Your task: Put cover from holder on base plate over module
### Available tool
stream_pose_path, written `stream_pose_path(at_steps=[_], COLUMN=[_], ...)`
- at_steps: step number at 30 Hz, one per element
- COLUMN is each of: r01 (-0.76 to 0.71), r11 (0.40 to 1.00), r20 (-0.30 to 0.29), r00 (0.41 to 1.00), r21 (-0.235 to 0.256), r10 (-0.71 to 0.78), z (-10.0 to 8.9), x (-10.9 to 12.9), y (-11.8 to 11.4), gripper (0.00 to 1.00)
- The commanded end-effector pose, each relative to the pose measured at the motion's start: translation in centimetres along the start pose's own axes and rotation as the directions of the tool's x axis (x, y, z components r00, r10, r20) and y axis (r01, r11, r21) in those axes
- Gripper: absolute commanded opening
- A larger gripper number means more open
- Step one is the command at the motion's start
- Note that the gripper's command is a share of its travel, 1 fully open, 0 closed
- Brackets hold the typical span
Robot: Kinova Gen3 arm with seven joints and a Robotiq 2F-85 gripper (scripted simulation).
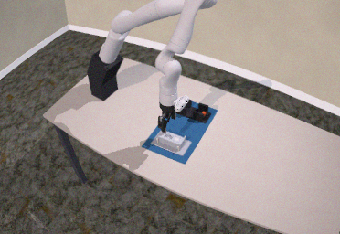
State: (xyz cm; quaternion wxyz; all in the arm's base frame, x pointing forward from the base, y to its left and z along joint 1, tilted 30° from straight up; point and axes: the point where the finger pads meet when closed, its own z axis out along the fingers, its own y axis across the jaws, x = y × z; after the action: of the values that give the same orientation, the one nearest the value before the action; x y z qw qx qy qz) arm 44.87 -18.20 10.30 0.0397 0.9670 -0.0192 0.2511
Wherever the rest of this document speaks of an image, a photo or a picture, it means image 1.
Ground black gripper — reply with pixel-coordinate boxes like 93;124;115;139
158;102;177;133

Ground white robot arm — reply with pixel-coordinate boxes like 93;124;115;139
99;0;218;112

